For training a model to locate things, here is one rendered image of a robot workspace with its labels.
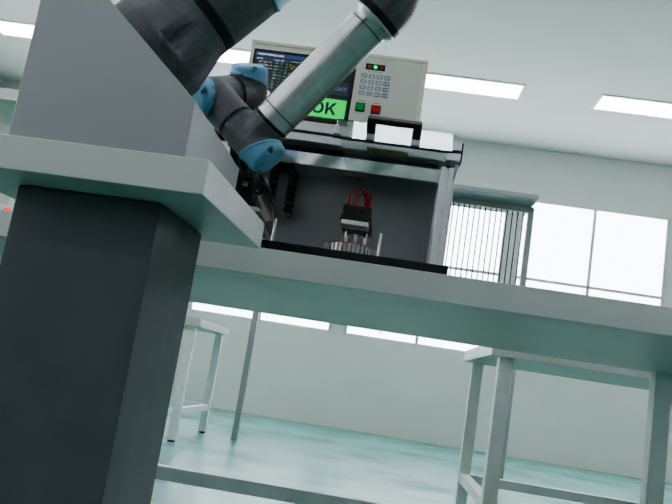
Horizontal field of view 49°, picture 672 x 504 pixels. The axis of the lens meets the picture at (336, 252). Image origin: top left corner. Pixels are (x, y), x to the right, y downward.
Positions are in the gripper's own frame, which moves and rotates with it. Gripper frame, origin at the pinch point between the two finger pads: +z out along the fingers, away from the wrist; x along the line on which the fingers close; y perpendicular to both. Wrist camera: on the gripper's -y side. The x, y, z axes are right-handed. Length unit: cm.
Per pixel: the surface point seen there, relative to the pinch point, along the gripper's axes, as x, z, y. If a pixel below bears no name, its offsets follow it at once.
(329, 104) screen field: 13.1, -24.7, -28.4
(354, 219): 23.9, -3.5, -6.7
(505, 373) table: 79, 71, -90
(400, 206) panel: 33.5, -1.5, -29.2
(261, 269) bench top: 10.6, -2.8, 28.5
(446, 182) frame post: 43.2, -12.2, -17.1
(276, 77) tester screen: -0.8, -29.1, -31.0
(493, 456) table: 78, 97, -75
